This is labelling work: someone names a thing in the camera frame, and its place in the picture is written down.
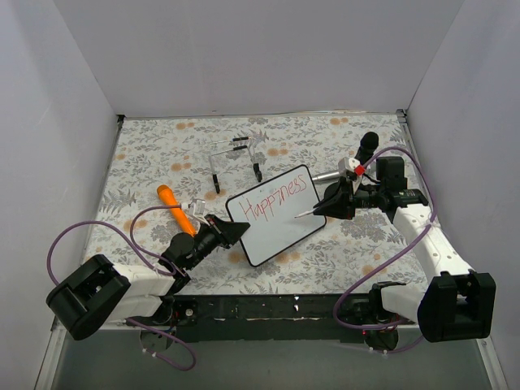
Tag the orange toy microphone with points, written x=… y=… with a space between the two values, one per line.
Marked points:
x=167 y=197

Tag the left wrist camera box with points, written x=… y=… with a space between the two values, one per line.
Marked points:
x=195 y=209

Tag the silver metal microphone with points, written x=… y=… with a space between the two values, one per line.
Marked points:
x=326 y=177

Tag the black front mounting rail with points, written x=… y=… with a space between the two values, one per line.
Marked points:
x=252 y=317

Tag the red white marker pen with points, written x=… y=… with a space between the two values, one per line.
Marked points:
x=305 y=213

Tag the black framed whiteboard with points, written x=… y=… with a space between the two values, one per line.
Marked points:
x=270 y=208

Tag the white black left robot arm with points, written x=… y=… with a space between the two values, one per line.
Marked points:
x=100 y=292

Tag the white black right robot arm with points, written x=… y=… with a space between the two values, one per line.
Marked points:
x=458 y=302

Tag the black microphone on stand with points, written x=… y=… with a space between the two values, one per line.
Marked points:
x=367 y=147

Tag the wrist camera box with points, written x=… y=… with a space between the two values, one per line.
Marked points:
x=195 y=209
x=351 y=168

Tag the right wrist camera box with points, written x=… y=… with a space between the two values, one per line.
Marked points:
x=351 y=168

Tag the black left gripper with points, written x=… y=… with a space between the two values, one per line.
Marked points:
x=218 y=231

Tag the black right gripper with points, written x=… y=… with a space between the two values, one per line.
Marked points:
x=344 y=201

